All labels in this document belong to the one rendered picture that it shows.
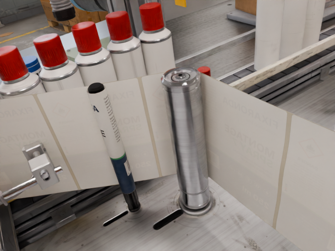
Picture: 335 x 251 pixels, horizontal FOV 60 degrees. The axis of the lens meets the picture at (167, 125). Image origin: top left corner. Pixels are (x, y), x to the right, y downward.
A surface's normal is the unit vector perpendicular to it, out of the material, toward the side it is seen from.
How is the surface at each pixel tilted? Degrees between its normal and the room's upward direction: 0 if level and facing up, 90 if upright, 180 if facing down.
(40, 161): 0
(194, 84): 90
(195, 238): 0
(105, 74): 90
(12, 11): 90
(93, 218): 0
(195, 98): 90
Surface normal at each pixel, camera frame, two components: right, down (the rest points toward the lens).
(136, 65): 0.58, 0.42
